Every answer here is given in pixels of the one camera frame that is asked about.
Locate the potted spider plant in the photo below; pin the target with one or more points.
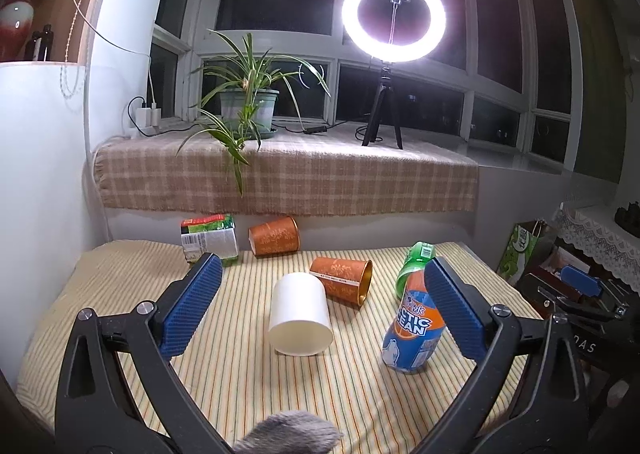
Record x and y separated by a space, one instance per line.
248 104

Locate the dark figurine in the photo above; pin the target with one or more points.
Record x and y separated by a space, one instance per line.
627 215

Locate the white window frame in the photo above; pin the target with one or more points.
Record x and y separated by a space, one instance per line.
300 48

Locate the white lace cloth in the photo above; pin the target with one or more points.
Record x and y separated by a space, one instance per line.
600 244

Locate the green paper bag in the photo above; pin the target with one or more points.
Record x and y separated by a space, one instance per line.
522 254

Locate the red and white vase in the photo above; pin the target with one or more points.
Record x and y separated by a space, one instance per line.
17 19

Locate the blue and orange bottle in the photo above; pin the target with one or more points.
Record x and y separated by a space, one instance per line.
411 329

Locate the white cup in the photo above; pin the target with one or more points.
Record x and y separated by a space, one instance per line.
300 316

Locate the black tripod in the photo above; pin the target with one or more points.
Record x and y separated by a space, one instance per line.
382 104

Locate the green drink carton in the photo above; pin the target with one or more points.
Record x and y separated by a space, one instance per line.
210 240

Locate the yellow striped tablecloth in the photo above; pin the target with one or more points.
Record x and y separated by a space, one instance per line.
250 384

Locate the white wall charger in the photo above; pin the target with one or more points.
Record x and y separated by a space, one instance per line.
147 115

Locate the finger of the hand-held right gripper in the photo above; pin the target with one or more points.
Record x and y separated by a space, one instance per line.
567 303
580 279

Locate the grey furry object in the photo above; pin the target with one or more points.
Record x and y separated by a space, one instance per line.
290 434

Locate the orange patterned cup gold inside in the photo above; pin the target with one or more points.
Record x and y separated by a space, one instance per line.
341 278

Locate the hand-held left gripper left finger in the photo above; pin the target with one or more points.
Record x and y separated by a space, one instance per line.
192 304

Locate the dark glass bottle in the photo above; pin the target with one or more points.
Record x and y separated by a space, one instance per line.
44 42

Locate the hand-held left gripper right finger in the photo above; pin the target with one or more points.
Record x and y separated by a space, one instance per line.
455 309

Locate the brown plaid cloth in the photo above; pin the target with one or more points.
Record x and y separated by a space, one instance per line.
350 174

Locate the green plastic bottle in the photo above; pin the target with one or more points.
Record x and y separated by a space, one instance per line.
415 264

